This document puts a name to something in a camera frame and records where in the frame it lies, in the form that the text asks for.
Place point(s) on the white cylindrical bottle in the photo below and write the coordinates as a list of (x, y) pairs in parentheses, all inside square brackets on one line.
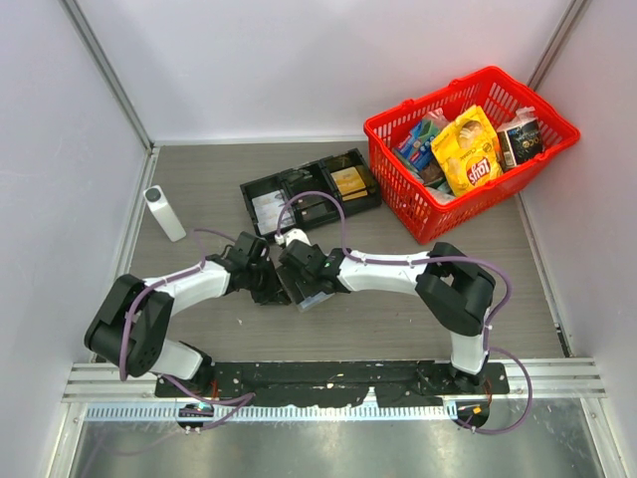
[(164, 214)]

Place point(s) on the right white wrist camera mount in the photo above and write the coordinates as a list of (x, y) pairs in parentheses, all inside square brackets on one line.
[(293, 236)]

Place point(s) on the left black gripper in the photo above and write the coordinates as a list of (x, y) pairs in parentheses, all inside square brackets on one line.
[(274, 293)]

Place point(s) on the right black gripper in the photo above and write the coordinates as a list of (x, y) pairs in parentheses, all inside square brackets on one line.
[(291, 279)]

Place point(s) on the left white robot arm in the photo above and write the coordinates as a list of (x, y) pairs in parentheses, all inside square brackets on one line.
[(130, 327)]

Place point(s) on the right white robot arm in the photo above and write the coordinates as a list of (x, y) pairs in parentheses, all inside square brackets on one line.
[(458, 292)]

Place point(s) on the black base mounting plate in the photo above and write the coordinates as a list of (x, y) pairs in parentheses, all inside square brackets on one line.
[(337, 384)]

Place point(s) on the red plastic shopping basket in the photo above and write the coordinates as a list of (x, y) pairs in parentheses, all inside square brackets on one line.
[(500, 96)]

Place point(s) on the blue toothpaste box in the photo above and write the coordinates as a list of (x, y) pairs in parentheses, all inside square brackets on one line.
[(412, 154)]

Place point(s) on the yellow Lays chips bag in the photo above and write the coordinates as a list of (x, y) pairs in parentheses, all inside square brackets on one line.
[(468, 151)]

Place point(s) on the white cards stack in tray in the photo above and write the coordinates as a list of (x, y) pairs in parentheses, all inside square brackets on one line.
[(268, 209)]

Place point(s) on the green sponge pack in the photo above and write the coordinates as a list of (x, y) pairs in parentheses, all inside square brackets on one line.
[(426, 131)]

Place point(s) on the black cards stack in tray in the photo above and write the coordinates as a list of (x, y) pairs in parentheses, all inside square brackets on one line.
[(313, 208)]

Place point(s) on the black coffee package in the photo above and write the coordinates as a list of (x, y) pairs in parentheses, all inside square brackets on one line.
[(520, 142)]

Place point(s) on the black three-compartment card tray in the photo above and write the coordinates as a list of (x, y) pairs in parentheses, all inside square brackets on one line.
[(311, 178)]

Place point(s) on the gold cards stack in tray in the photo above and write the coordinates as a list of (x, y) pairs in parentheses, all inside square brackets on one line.
[(352, 183)]

